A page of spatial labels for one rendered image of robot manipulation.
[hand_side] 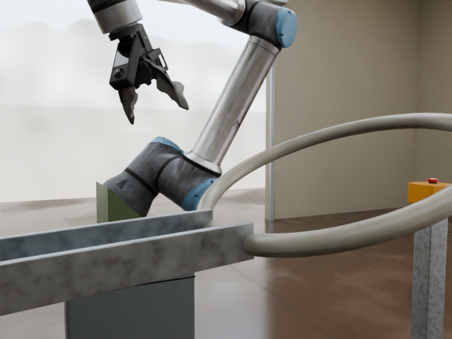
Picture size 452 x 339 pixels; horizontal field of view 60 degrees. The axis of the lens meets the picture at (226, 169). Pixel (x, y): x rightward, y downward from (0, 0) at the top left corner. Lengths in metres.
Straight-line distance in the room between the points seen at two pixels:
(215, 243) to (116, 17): 0.52
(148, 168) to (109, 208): 0.19
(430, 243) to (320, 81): 5.16
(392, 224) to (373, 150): 6.83
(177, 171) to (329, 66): 5.59
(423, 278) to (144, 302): 1.03
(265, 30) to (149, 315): 0.98
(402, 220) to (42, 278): 0.38
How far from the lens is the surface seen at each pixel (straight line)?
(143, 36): 0.91
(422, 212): 0.49
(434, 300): 1.73
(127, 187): 1.36
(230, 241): 0.50
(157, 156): 1.38
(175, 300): 1.36
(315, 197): 6.57
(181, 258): 0.48
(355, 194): 7.09
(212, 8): 1.29
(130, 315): 1.34
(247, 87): 1.29
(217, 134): 1.28
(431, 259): 1.67
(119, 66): 0.83
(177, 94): 0.85
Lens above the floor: 1.25
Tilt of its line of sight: 4 degrees down
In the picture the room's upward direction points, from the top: straight up
